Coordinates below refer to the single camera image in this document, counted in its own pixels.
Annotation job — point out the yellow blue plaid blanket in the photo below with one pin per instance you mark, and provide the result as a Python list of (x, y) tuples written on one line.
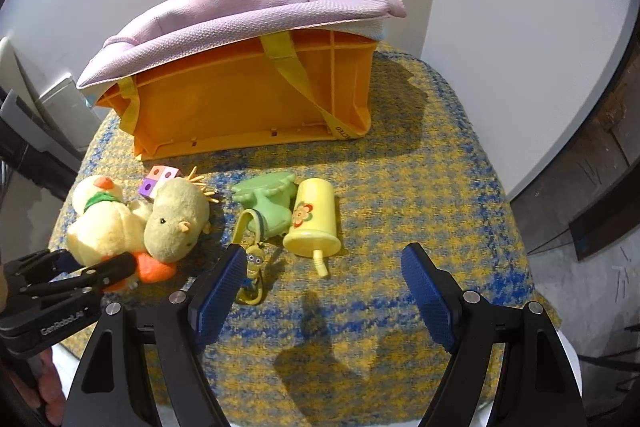
[(400, 187)]

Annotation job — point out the dark wooden panel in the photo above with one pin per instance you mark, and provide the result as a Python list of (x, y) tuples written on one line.
[(585, 167)]

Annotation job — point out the yellow duck plush toy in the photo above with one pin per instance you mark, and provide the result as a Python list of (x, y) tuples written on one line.
[(100, 227)]

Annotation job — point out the colourful toy cube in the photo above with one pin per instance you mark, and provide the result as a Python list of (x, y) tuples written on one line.
[(150, 187)]

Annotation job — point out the yellow flower cup with straw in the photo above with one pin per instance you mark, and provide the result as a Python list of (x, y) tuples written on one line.
[(310, 227)]

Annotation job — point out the white cloth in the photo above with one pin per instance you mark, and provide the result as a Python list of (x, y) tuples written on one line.
[(570, 367)]

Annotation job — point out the grey and black appliance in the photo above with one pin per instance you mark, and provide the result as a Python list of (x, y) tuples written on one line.
[(30, 132)]

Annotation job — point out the person's left hand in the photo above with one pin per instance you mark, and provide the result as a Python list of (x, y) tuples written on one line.
[(50, 392)]

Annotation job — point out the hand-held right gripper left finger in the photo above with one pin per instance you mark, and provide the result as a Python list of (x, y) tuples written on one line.
[(220, 294)]

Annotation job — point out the green plastic toy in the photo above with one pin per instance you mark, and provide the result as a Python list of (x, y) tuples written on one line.
[(265, 202)]

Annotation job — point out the green hippo plush toy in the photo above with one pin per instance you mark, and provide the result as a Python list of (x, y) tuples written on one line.
[(175, 217)]

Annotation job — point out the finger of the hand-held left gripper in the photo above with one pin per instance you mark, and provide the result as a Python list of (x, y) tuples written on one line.
[(95, 279), (40, 267)]

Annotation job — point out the orange plastic crate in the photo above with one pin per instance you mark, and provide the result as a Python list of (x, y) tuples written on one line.
[(225, 97)]

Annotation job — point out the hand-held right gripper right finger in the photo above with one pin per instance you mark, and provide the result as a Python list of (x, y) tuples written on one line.
[(430, 299)]

